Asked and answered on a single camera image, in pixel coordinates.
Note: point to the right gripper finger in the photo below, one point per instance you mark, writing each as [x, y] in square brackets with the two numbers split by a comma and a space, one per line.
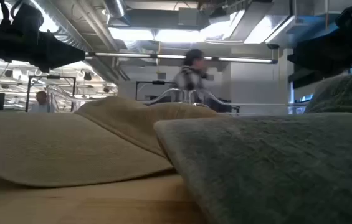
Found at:
[322, 54]

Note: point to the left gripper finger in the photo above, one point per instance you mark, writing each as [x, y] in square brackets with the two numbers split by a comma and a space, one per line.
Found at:
[60, 53]

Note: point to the beige baseball cap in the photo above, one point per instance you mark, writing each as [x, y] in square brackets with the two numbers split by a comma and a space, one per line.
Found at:
[54, 146]

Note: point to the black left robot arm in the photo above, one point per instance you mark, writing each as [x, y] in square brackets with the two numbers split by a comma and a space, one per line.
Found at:
[23, 15]

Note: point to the person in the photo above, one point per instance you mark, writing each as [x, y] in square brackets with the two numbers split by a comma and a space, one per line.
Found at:
[191, 77]
[41, 99]

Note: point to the long ceiling light bar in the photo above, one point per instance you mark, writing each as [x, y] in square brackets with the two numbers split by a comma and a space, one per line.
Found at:
[126, 55]

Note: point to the black metal stand frame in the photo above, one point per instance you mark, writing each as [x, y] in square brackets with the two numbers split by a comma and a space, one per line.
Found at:
[51, 76]
[160, 82]

